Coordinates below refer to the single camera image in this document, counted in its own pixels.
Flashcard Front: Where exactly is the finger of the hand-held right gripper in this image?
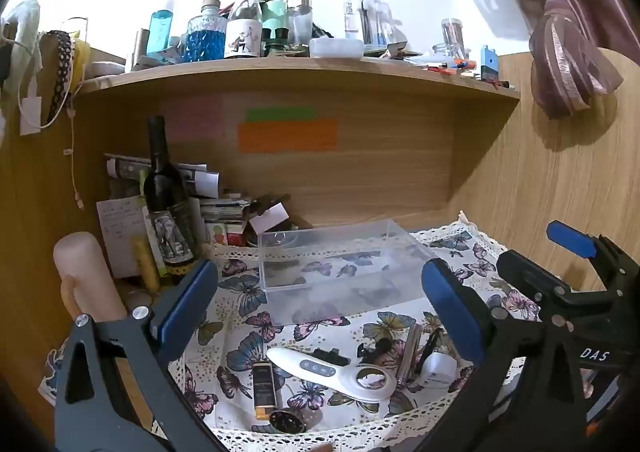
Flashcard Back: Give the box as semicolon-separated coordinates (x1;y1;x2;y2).
496;248;608;322
546;220;623;283

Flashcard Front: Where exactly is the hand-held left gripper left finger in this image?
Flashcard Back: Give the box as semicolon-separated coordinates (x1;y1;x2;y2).
54;259;236;452

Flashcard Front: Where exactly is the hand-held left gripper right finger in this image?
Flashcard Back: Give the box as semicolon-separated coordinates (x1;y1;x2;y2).
421;258;587;452

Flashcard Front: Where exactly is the black mascara tube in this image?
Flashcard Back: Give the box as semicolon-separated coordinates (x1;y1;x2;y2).
414;331;442;377

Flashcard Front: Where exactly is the yellow tube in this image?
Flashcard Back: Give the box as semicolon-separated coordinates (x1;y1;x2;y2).
132;236;162;294

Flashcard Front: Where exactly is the small white charger box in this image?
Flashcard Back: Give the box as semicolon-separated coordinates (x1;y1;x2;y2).
421;351;459;389

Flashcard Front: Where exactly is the black hair clip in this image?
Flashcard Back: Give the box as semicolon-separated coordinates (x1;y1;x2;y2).
355;338;394;366

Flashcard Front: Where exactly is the pile of small boxes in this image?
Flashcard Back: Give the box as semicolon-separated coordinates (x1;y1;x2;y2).
199;191;311;249

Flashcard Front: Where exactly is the handwritten white note paper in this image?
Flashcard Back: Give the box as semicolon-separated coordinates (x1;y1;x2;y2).
96;197;148;279

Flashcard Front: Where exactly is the pale pink cylinder candle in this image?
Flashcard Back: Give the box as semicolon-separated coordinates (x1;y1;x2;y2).
52;231;129;324

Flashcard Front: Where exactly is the clear plastic storage box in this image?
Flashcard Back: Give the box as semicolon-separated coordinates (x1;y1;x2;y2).
258;219;442;329

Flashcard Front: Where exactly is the dark wine bottle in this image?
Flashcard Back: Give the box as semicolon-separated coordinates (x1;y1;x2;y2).
142;115;199;279

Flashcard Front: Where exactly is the white card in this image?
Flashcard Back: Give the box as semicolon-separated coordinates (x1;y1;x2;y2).
248;203;291;236

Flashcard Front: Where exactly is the small black rectangular object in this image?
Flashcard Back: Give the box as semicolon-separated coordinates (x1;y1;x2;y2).
312;347;351;367

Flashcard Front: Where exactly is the stack of papers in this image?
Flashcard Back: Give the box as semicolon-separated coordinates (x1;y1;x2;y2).
104;153;221;199

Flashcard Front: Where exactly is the butterfly print lace tablecloth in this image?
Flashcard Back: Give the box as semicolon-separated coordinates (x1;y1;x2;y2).
40;212;546;452

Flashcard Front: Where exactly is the white handheld beauty device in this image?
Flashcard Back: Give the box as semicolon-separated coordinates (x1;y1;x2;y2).
266;346;401;403

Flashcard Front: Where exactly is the pink sticky note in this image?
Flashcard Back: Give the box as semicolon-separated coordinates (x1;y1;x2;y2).
161;98;226;141

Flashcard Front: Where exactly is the small blue box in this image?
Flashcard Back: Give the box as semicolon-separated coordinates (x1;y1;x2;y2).
479;45;501;81

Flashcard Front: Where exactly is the mauve tied curtain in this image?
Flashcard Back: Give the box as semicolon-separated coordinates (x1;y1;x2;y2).
439;0;624;121

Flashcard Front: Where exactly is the orange sticky note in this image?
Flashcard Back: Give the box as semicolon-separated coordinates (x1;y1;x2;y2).
237;119;339;154

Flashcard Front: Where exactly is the pile of pens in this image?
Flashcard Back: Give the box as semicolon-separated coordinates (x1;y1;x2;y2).
405;57;518;92

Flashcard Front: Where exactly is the green sticky note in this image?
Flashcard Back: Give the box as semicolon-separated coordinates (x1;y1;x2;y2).
244;106;317;123

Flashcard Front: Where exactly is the glass jar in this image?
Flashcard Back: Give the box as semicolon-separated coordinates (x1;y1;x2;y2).
432;17;472;59

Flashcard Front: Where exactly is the white hanging tag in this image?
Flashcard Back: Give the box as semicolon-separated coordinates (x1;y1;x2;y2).
19;96;43;136

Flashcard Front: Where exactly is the black lace ribbon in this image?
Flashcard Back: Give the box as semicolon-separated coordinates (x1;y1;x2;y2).
46;30;77;129

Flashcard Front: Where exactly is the wooden shelf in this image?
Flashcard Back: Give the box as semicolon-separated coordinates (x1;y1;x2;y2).
74;53;522;109

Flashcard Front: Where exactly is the cardboard tube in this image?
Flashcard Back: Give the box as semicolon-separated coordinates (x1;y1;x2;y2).
130;28;152;74

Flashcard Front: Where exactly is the faceted blue liquid glass bottle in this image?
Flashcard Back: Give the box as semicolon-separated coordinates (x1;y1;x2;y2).
182;0;229;62

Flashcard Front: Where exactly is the light blue plastic bottle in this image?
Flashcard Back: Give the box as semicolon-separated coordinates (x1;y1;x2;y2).
147;10;176;54

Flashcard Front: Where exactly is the corked white label bottle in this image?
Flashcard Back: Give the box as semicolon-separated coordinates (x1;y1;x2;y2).
223;0;265;60

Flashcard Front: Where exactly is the white translucent plastic box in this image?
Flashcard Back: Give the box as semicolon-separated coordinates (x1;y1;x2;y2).
308;36;365;60

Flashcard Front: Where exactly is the clear drinking glass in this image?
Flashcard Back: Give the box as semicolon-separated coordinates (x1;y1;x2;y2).
61;16;92;42

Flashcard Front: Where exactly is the packaged brush set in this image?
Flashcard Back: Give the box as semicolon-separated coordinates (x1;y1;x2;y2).
343;0;397;47

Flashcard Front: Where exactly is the mint green bottle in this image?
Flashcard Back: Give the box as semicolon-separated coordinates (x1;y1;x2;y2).
259;0;292;58

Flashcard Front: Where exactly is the clear glass bottle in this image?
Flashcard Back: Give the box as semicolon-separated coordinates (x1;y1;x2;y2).
287;0;314;48

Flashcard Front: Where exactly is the white cloth bag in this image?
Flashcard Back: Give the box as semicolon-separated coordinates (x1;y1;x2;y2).
0;0;42;95

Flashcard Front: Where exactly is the beige earphone cable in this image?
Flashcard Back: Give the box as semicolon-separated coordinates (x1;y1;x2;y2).
63;102;85;209

